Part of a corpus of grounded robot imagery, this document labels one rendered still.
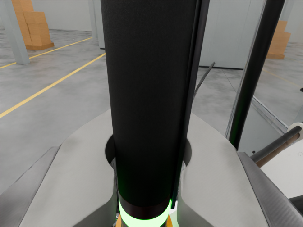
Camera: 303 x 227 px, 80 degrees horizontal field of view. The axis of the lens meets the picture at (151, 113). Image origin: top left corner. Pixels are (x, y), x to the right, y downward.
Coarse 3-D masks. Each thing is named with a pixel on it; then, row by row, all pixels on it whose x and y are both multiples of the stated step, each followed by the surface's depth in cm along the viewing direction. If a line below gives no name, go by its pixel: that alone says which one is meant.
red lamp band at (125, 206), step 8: (120, 200) 11; (168, 200) 11; (128, 208) 10; (136, 208) 10; (144, 208) 10; (152, 208) 10; (160, 208) 10; (136, 216) 10; (144, 216) 10; (152, 216) 10
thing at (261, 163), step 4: (296, 136) 29; (288, 140) 28; (292, 140) 28; (284, 144) 27; (288, 144) 28; (280, 148) 26; (284, 148) 27; (272, 152) 25; (276, 152) 26; (268, 156) 25; (272, 156) 25; (260, 160) 24; (264, 160) 24; (268, 160) 25; (260, 164) 24; (264, 164) 24
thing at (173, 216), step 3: (171, 213) 17; (174, 213) 17; (171, 216) 17; (174, 216) 17; (171, 219) 17; (174, 219) 17; (174, 222) 16; (177, 222) 16; (174, 225) 16; (177, 225) 16
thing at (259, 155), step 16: (272, 0) 10; (272, 16) 11; (272, 32) 11; (256, 48) 12; (256, 64) 12; (256, 80) 13; (240, 96) 14; (240, 112) 14; (240, 128) 15; (288, 128) 31; (272, 144) 25; (256, 160) 22
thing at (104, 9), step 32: (128, 0) 5; (160, 0) 5; (192, 0) 6; (128, 32) 6; (160, 32) 5; (192, 32) 7; (128, 64) 6; (160, 64) 6; (128, 96) 7; (160, 96) 7; (128, 128) 7; (160, 128) 7; (128, 160) 8; (160, 160) 8; (128, 192) 10; (160, 192) 10
